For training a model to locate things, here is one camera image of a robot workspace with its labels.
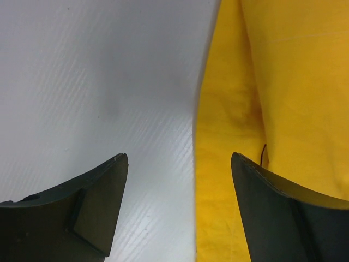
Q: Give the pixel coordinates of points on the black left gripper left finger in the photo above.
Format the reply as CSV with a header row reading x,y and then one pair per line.
x,y
73,221

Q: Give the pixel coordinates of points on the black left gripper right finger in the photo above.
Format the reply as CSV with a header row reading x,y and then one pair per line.
x,y
284,221

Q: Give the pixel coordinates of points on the yellow printed cloth placemat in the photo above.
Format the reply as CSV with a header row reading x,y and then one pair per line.
x,y
275,89

